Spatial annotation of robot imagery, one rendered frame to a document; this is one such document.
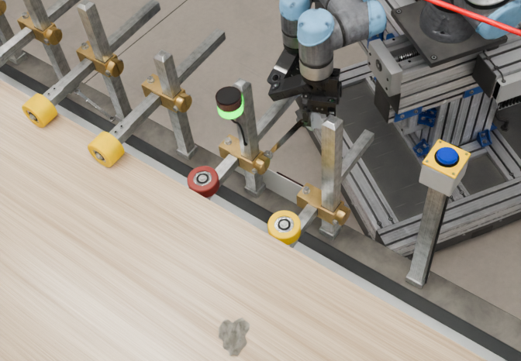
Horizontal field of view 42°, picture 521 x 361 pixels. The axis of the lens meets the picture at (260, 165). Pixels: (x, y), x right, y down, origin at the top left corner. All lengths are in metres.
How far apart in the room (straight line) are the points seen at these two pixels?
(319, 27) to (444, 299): 0.77
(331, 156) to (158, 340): 0.56
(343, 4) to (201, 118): 1.65
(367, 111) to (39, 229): 1.47
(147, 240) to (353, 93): 1.40
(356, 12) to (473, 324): 0.81
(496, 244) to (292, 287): 1.31
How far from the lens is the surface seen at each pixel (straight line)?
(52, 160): 1.89
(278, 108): 1.92
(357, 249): 1.85
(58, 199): 1.81
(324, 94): 1.58
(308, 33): 1.43
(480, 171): 2.64
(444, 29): 1.85
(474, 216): 2.51
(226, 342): 1.51
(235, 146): 1.83
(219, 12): 3.54
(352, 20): 1.48
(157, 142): 2.10
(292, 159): 2.88
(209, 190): 1.72
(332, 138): 1.50
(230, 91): 1.59
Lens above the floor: 2.31
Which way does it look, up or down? 54 degrees down
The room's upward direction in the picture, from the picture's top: 7 degrees counter-clockwise
